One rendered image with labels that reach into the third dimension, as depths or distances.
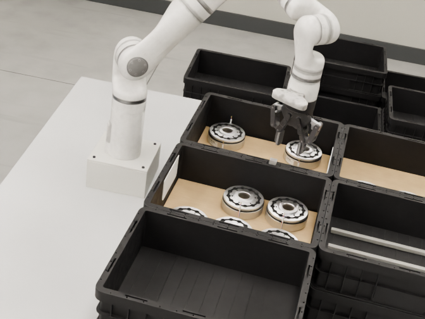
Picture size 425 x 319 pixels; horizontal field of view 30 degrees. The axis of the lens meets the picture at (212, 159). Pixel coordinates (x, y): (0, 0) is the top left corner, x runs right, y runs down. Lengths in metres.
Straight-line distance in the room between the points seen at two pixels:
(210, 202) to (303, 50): 0.45
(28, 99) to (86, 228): 2.07
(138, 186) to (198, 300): 0.56
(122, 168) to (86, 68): 2.30
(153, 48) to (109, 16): 3.07
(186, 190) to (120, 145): 0.25
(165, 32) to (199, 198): 0.42
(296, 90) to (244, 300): 0.51
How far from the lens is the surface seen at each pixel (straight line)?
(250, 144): 2.25
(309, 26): 1.80
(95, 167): 2.18
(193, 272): 1.77
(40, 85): 4.21
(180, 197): 1.99
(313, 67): 1.85
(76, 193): 2.20
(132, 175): 2.16
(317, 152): 2.22
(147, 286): 1.72
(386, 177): 2.24
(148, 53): 2.03
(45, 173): 2.27
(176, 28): 2.02
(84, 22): 4.98
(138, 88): 2.11
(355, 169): 2.24
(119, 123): 2.13
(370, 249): 1.96
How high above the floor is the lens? 1.97
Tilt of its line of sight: 32 degrees down
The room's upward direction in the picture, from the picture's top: 9 degrees clockwise
